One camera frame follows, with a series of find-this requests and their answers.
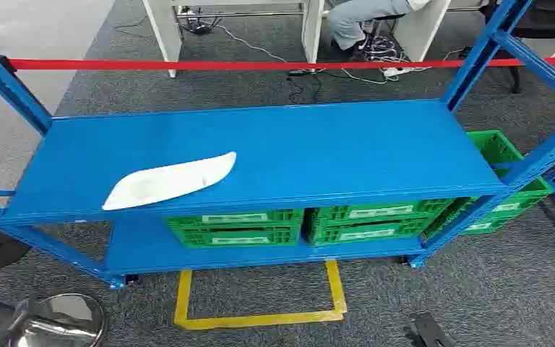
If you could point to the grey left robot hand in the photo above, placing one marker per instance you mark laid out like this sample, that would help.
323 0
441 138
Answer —
0 330

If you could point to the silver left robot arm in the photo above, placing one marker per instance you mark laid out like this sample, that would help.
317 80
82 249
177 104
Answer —
67 321

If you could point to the yellow floor tape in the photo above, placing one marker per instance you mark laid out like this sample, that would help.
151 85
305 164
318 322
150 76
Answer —
258 320

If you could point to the green folded plastic crate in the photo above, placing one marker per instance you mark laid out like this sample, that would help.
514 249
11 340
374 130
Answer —
378 210
490 224
258 218
495 146
258 238
335 234

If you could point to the red barrier tape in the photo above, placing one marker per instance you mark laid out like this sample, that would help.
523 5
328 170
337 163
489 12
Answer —
210 64

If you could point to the white desk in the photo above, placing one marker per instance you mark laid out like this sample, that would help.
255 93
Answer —
165 33

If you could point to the person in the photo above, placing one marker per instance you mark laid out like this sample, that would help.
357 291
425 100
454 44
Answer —
354 19

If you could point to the white power strip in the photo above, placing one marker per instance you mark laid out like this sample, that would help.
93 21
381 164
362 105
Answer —
397 72

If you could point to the black office chair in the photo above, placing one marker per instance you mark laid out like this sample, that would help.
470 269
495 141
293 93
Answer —
545 19

